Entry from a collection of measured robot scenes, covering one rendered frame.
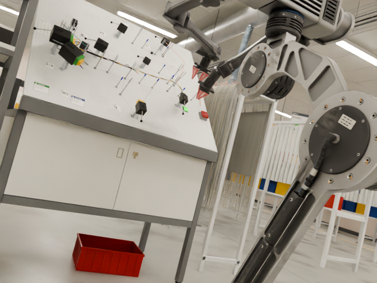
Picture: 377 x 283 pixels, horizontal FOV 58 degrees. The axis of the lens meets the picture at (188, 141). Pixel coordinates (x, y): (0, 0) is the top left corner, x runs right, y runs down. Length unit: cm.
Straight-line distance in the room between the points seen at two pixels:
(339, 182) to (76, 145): 134
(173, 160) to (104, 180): 44
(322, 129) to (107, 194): 131
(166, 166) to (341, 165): 137
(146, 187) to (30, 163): 64
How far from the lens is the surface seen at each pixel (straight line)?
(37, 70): 190
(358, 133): 84
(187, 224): 223
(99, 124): 183
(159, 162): 203
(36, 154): 181
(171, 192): 211
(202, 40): 196
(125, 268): 224
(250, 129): 305
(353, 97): 88
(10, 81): 174
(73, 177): 186
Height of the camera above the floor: 74
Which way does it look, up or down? 4 degrees up
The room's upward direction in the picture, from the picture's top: 14 degrees clockwise
